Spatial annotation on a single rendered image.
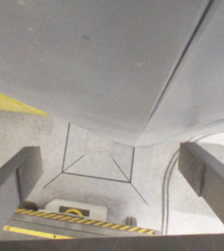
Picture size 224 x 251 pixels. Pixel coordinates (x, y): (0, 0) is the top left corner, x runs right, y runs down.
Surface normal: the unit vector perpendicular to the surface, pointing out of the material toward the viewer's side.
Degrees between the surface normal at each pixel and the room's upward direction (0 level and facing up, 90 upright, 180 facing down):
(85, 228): 0
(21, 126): 0
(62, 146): 10
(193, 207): 0
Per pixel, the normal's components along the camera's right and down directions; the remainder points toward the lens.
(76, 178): -0.14, 0.05
